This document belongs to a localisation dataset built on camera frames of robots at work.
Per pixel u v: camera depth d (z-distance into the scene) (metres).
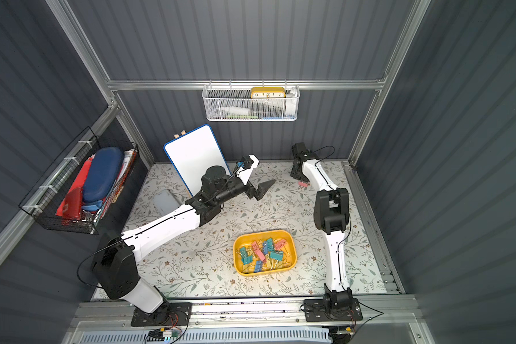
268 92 0.87
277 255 0.84
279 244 0.87
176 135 0.82
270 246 0.87
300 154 0.84
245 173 0.63
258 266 0.82
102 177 0.71
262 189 0.66
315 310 0.73
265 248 0.87
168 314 0.71
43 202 0.61
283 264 0.83
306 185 1.09
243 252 0.86
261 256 0.84
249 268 0.82
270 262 0.83
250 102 0.90
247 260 0.82
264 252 0.85
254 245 0.89
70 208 0.65
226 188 0.62
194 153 0.85
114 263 0.43
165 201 1.03
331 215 0.62
